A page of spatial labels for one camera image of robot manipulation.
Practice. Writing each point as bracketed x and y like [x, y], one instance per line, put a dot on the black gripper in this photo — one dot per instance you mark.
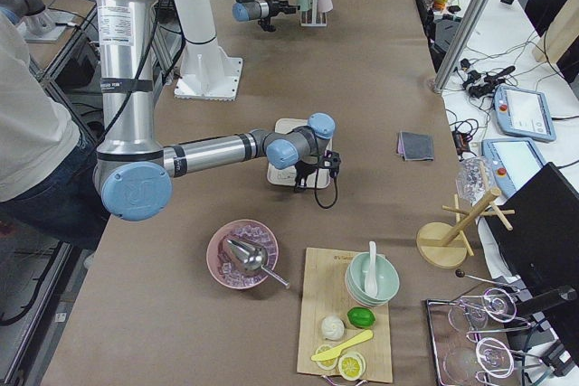
[272, 7]
[305, 169]

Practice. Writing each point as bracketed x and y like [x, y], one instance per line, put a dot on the cream rabbit print tray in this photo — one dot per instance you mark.
[286, 177]

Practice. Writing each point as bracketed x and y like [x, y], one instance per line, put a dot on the grey folded cloth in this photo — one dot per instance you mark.
[415, 147]

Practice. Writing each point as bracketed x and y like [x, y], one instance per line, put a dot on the metal ice scoop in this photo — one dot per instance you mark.
[253, 258]

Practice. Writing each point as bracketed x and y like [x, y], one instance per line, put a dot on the white ceramic spoon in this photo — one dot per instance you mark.
[371, 287]

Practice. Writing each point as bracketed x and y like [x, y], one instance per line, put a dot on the wooden mug tree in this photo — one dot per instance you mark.
[446, 246]

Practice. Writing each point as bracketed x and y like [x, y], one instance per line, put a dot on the pink ceramic bowl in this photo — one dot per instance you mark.
[219, 258]

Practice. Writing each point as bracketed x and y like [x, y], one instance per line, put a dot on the green lime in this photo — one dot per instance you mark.
[361, 317]

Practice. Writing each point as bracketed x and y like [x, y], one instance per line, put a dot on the wooden cutting board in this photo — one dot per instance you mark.
[324, 293]

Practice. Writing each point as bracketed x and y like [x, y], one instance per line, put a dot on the yellow plastic knife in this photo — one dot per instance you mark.
[335, 351]

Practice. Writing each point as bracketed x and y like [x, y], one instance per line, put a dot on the blue teach pendant tablet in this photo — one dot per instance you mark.
[523, 113]

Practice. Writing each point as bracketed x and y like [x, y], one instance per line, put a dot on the lemon slice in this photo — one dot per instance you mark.
[351, 366]

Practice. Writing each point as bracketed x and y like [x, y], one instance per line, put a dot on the black monitor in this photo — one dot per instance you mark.
[542, 246]

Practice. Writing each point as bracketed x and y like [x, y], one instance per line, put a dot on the person in white shirt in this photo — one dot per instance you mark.
[46, 162]

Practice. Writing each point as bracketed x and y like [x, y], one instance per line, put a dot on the white wire cup rack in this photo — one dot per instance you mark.
[313, 18]

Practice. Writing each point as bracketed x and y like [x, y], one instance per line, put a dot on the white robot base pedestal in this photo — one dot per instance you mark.
[206, 72]

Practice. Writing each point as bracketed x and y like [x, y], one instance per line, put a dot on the aluminium frame post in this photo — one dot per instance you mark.
[458, 44]

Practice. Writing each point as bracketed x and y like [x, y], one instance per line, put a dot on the black wire glass rack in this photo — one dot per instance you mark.
[469, 340]

